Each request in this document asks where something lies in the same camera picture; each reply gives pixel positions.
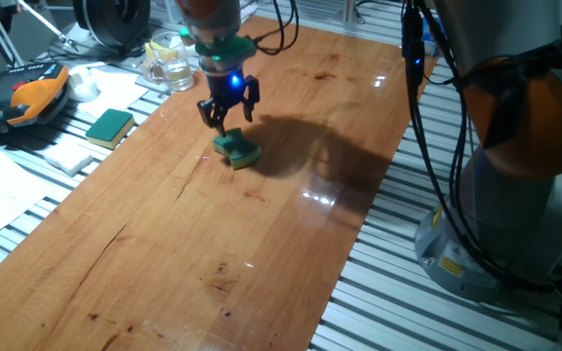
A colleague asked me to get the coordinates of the orange and black teach pendant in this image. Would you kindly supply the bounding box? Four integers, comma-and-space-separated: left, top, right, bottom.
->
0, 61, 71, 135

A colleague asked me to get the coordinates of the clear glass mug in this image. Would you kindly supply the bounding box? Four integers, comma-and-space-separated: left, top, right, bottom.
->
140, 29, 196, 94

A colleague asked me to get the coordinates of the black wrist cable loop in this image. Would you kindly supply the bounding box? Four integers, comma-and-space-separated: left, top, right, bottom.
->
250, 0, 301, 57

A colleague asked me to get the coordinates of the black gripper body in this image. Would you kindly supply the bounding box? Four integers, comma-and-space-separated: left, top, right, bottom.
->
207, 67, 251, 111

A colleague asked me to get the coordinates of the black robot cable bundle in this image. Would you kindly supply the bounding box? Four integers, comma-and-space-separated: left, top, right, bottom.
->
400, 0, 562, 294

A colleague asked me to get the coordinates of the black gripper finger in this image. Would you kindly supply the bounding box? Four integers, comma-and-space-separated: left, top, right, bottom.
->
241, 74, 261, 124
196, 97, 228, 139

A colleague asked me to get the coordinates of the white foam block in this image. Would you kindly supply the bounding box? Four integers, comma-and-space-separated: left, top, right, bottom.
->
41, 141, 95, 177

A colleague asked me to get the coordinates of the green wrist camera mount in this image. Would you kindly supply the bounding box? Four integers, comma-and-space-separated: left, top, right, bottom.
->
178, 25, 259, 72

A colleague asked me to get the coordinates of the rectangular green and yellow sponge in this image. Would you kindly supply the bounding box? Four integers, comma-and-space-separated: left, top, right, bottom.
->
84, 107, 137, 151

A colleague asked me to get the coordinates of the curved green and yellow sponge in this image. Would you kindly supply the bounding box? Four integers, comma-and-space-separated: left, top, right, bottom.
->
212, 127, 263, 172

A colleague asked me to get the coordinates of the blue wet wipe packet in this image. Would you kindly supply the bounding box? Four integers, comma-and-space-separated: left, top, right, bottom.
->
421, 18, 441, 58

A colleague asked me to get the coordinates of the black round spool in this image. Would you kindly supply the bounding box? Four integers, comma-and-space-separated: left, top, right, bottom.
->
71, 0, 152, 51

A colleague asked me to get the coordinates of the thin metal rod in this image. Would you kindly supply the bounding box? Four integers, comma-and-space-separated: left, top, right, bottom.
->
17, 0, 80, 54

